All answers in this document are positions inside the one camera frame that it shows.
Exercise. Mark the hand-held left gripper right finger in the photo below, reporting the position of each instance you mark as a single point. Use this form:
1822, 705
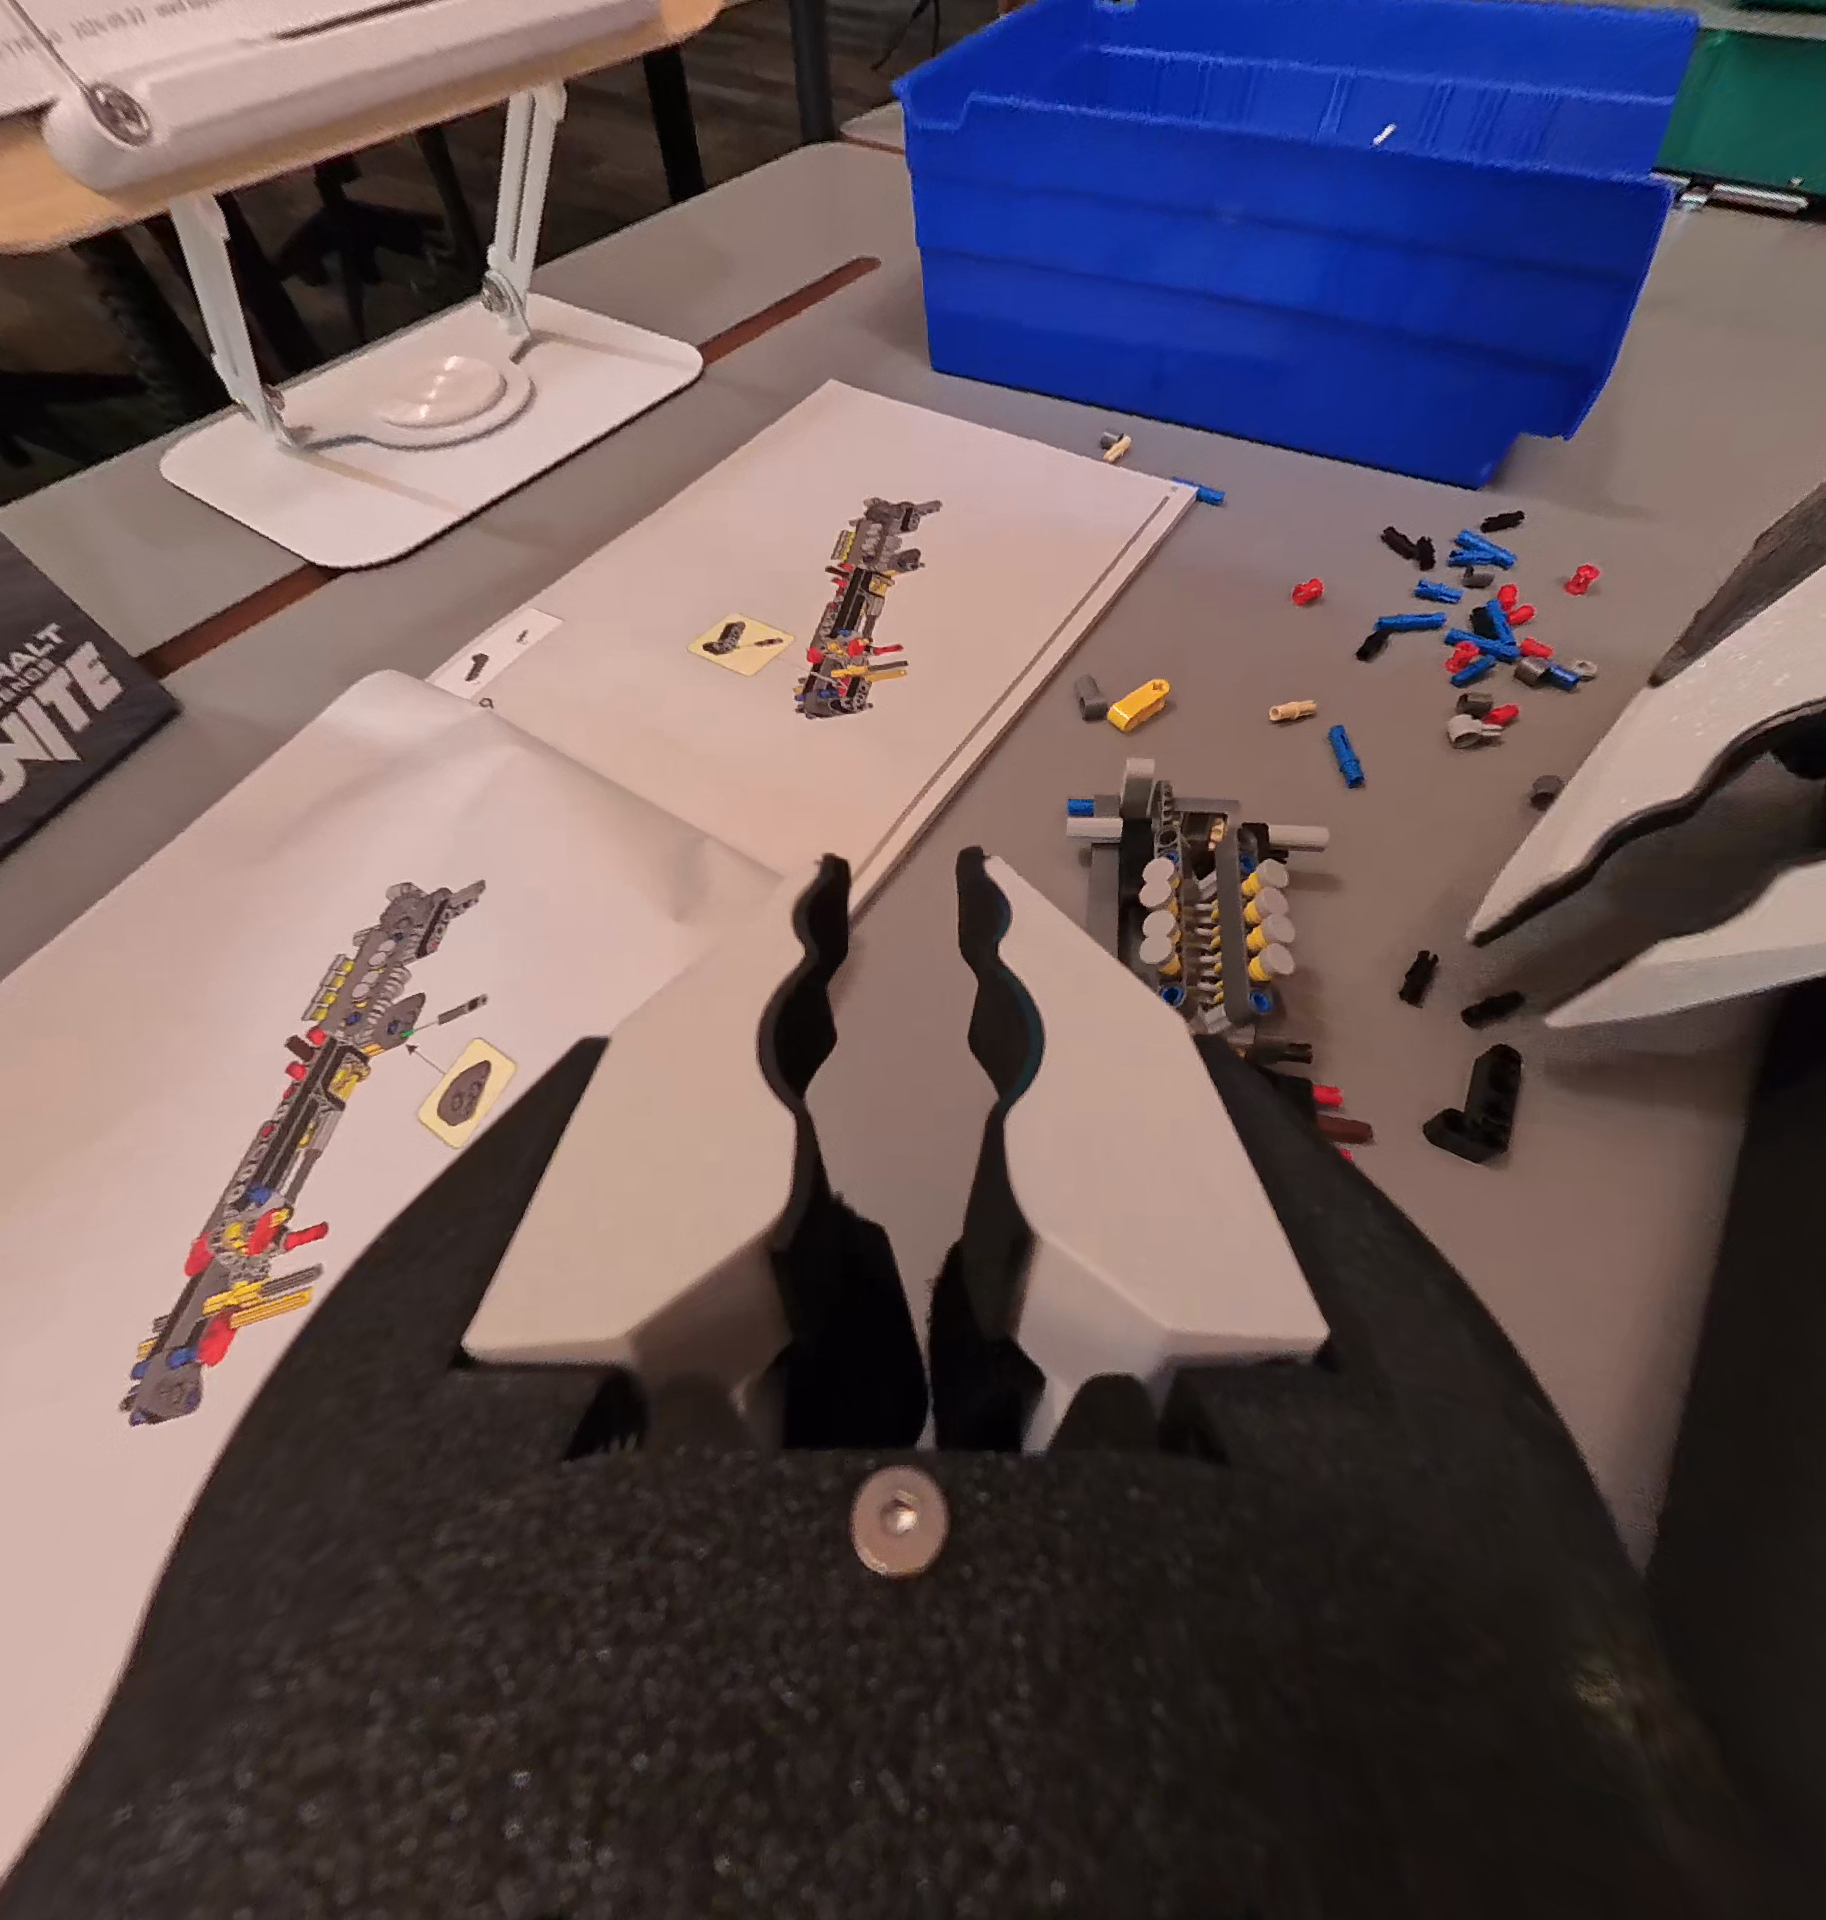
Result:
1153, 1200

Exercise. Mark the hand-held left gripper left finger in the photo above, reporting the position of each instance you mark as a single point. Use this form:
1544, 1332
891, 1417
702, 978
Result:
658, 1215

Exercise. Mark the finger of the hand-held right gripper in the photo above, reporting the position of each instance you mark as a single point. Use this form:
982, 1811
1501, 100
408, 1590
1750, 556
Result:
1649, 780
1753, 966

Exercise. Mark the lego car chassis assembly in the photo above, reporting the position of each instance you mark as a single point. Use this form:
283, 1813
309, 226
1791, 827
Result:
1214, 900

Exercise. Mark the black angled lego beam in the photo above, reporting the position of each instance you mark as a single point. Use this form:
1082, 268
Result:
1474, 1116

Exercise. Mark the white lego instruction booklet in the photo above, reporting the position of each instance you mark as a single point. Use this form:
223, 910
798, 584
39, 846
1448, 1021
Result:
179, 976

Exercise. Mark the dark grey lego elbow connector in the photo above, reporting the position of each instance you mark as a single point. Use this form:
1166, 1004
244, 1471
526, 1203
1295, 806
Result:
1088, 697

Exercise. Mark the scattered loose lego pieces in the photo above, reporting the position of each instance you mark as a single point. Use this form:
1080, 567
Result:
1468, 615

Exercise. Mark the short black lego pin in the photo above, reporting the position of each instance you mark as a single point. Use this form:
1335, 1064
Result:
1491, 1007
1419, 976

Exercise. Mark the yellow lego connector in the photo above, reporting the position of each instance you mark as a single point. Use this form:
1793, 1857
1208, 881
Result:
1139, 701

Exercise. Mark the black lego set box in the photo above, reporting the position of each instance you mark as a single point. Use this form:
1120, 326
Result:
42, 705

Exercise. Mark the teal plastic bin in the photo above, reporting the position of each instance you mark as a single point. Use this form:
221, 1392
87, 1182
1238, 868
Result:
1783, 106

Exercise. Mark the blue plastic bin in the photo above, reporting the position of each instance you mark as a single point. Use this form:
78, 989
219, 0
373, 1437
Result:
1229, 300

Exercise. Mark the white folding tablet stand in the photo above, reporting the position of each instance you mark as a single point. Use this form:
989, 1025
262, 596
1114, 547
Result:
403, 450

